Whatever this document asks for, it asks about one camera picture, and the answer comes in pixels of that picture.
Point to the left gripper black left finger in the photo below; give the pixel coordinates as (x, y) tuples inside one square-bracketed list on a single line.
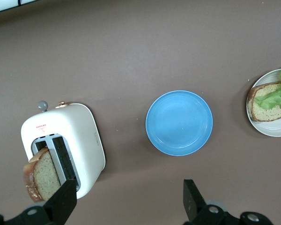
[(61, 204)]

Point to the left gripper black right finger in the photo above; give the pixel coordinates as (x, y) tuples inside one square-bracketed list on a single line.
[(194, 208)]

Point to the dark crust bread slice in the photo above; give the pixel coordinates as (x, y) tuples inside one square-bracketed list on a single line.
[(45, 173)]

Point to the light crust bread slice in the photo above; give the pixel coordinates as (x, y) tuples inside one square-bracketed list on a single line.
[(271, 113)]

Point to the green lettuce leaf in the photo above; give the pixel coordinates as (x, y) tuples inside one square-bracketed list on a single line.
[(278, 96)]

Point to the blue plate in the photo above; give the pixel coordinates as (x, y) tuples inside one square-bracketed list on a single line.
[(178, 122)]

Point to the beige plate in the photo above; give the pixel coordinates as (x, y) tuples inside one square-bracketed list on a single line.
[(271, 129)]

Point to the white toaster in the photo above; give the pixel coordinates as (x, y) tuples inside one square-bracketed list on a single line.
[(84, 131)]

